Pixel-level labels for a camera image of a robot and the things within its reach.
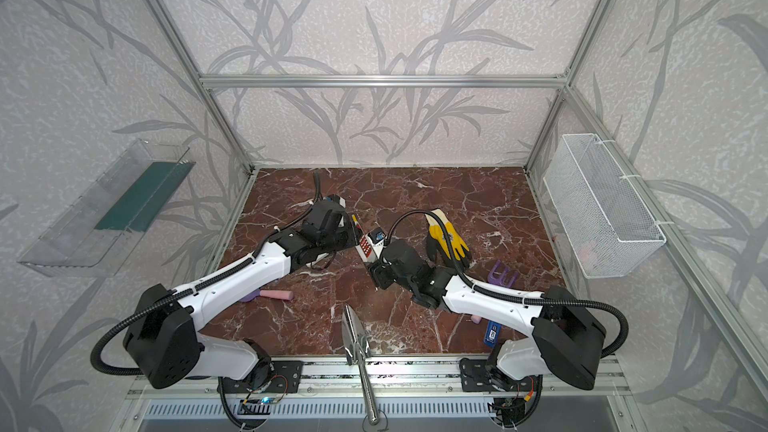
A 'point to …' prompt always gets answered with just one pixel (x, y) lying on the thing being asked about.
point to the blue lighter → (492, 333)
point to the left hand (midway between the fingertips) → (367, 224)
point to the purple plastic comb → (499, 278)
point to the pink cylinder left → (277, 294)
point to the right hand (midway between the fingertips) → (374, 247)
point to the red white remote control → (369, 246)
